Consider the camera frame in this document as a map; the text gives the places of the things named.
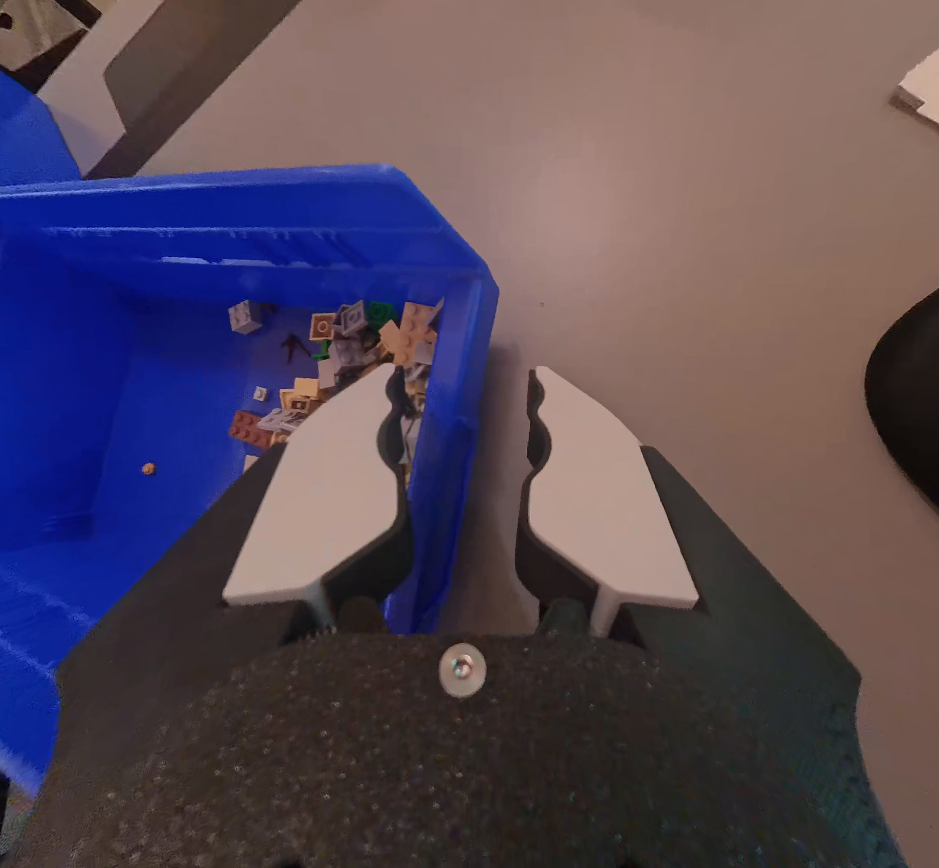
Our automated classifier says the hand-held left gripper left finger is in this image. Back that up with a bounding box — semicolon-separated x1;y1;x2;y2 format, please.
222;362;415;630

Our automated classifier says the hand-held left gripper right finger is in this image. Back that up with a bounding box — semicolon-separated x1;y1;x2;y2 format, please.
515;366;699;636

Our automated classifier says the pile of toy bricks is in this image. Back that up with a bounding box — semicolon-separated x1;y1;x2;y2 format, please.
227;298;446;476

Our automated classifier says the blue plastic bin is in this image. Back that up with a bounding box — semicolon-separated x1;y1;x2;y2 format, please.
0;164;500;799
0;72;82;187

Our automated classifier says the grey desk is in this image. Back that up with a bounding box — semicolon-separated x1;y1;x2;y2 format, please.
37;0;939;868

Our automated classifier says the black quilted cushion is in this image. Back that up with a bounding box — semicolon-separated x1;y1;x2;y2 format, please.
864;289;939;510

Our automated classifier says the large printed white paper bag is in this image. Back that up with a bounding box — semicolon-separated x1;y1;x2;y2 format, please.
890;50;939;127

